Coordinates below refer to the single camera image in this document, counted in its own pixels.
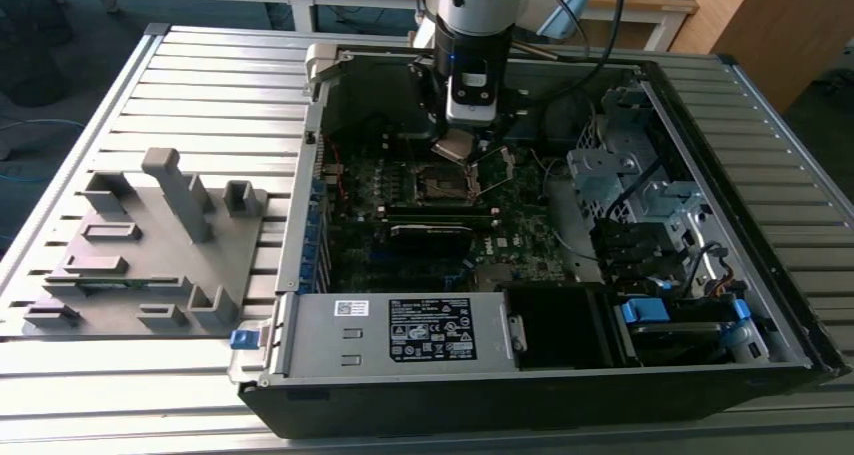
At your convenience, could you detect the silver CPU green edge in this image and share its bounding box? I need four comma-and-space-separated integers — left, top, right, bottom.
431, 128, 479, 163

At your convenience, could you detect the metal socket cover frame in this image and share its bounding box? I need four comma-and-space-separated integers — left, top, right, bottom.
468, 146, 522, 197

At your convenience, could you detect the thin wire locking lever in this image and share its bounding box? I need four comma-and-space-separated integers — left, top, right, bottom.
478, 171, 530, 196

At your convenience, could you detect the CPU socket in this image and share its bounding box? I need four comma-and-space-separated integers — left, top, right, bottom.
413, 163, 483, 207

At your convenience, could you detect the black RAM slot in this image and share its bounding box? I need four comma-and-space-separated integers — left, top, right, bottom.
384, 216, 499, 227

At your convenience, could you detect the grey case release latch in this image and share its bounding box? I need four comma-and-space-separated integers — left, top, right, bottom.
303, 43, 355, 97

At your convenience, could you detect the metal drive cage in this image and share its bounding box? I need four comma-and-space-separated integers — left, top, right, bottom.
566, 87, 719, 236

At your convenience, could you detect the green motherboard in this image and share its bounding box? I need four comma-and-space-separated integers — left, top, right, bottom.
319, 129, 602, 294

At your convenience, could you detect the black graphics card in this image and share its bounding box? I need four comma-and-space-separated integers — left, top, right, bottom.
388, 221, 476, 262

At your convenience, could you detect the black drive connector bundle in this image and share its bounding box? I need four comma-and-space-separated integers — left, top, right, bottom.
591, 219, 668, 281

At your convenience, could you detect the wooden cabinet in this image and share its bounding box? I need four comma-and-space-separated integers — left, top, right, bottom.
670, 0, 854, 116

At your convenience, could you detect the wide blue drive clip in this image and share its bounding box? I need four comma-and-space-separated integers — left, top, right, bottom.
618, 297, 671, 325

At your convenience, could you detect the grey parts rack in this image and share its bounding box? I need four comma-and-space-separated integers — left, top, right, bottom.
19, 147, 272, 337

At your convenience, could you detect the grey power supply unit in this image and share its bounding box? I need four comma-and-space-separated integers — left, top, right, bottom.
263, 292, 530, 379

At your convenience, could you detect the silver hard disk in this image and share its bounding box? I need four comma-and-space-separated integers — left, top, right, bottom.
630, 322, 732, 367

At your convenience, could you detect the blue power supply latch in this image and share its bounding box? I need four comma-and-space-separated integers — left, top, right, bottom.
225, 328, 260, 351

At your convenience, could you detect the green RAM stick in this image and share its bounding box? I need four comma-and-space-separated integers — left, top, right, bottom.
73, 278, 153, 292

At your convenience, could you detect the black open PC case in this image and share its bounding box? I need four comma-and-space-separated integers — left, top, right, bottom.
225, 39, 854, 439

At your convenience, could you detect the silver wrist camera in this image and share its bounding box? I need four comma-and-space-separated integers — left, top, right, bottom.
444, 59, 503, 127

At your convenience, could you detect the black looped cable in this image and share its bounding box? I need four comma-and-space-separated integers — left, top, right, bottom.
542, 82, 599, 149

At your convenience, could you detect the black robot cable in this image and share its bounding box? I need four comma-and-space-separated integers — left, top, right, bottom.
506, 0, 628, 124

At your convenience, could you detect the wooden desk white frame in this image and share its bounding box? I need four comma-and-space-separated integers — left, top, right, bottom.
292, 0, 700, 52

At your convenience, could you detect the black drive cable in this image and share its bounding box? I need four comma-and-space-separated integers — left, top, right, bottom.
604, 157, 666, 216

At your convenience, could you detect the black wire with plug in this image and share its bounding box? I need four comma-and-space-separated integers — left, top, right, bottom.
683, 239, 728, 296

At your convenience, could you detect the light blue floor cable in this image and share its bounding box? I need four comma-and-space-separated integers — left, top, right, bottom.
0, 117, 88, 182

